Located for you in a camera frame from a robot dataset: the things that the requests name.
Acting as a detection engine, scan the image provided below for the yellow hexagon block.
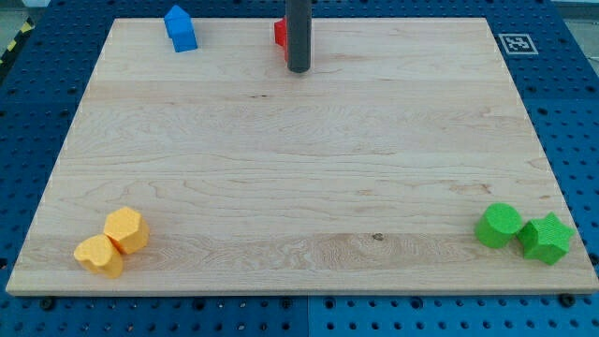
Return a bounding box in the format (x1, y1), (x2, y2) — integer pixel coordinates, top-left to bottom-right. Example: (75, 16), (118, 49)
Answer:
(104, 207), (150, 255)

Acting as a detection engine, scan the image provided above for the blue house-shaped block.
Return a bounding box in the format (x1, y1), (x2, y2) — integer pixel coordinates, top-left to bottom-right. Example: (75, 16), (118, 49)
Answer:
(164, 5), (197, 52)

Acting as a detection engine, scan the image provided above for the yellow black hazard tape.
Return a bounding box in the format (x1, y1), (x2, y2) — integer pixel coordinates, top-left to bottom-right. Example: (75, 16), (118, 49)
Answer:
(1, 17), (36, 66)

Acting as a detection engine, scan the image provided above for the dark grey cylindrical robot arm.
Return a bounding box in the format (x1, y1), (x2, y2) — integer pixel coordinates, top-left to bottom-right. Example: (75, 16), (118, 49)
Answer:
(285, 0), (312, 73)

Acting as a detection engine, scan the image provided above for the light wooden board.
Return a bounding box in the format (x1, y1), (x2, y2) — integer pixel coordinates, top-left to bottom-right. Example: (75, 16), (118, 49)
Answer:
(7, 18), (598, 297)

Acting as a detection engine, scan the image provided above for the red block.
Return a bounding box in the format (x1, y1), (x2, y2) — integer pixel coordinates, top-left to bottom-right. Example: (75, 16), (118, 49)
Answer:
(273, 16), (288, 62)

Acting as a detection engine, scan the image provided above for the green cylinder block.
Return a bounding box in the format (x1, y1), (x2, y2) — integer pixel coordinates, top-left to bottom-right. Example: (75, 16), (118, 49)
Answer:
(475, 203), (522, 248)

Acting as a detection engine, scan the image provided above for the yellow heart block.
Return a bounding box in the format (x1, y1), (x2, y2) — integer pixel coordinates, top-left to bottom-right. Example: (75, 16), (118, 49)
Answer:
(73, 234), (124, 278)

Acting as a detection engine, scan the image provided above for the green star block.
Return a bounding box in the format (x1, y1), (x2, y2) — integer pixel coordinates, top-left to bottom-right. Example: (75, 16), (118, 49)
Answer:
(516, 212), (575, 266)

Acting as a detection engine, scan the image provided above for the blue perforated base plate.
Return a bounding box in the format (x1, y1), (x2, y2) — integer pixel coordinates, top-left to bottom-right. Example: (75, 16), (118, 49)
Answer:
(1, 0), (598, 336)

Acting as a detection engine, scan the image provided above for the white fiducial marker tag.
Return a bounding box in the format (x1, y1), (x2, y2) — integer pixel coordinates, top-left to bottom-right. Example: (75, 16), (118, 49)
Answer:
(498, 33), (538, 55)

